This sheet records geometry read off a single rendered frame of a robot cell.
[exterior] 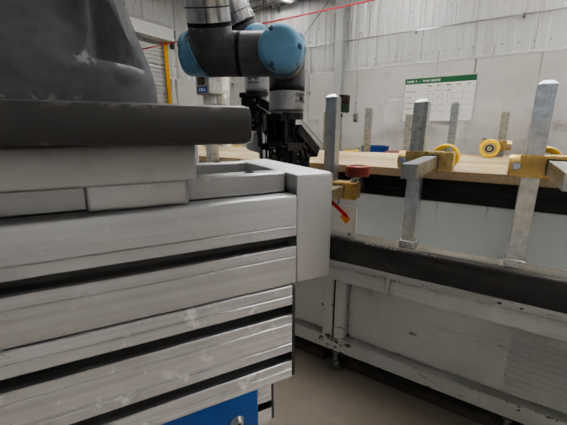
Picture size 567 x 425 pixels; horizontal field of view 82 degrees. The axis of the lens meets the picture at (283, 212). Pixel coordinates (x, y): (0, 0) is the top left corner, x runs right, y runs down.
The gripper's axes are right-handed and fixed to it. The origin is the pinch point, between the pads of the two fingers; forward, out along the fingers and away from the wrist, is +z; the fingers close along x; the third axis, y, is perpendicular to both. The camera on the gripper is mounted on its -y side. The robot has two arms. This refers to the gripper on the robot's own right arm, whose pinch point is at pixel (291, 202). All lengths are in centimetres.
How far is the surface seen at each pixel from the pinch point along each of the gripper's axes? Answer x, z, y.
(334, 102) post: -2.9, -24.3, -28.0
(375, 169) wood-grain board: 3.7, -3.4, -48.7
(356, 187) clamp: 4.9, 0.1, -28.7
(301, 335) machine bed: -25, 74, -50
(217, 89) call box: -52, -31, -30
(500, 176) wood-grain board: 40, -4, -49
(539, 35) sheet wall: 69, -184, -747
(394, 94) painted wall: -186, -96, -748
